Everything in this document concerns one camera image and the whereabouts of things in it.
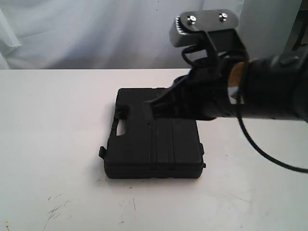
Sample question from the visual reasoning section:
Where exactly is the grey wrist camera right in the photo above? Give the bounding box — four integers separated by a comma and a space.
169, 9, 239, 48

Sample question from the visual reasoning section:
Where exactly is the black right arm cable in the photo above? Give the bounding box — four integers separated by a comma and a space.
181, 45, 308, 173

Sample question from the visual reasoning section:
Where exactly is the black tripod stand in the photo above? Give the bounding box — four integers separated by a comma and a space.
292, 23, 308, 51

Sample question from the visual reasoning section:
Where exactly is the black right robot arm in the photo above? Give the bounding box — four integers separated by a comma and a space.
144, 49, 308, 121

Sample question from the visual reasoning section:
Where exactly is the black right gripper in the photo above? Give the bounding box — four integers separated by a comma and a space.
143, 54, 248, 120

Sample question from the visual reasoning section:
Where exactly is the black plastic tool case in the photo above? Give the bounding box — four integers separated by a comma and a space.
99, 88, 206, 179

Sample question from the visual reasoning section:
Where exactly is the white backdrop cloth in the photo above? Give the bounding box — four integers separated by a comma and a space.
0, 0, 301, 69

